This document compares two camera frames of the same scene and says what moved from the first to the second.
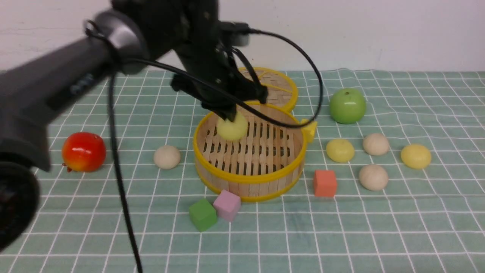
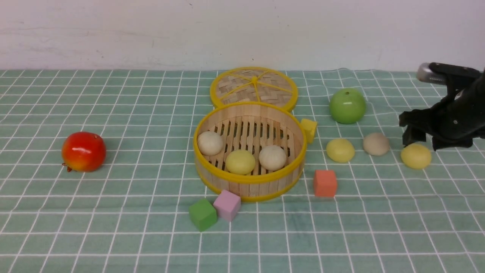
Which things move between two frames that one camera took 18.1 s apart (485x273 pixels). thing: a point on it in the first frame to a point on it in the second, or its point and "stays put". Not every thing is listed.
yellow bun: x=416 y=156 stays put
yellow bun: x=340 y=150 stays put
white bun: x=167 y=157 to x=210 y=143
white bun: x=376 y=144 stays put
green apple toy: x=347 y=106 stays put
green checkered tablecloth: x=392 y=181 stays put
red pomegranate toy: x=83 y=152 stays put
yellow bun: x=234 y=131 to x=240 y=162
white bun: x=373 y=177 to x=272 y=157
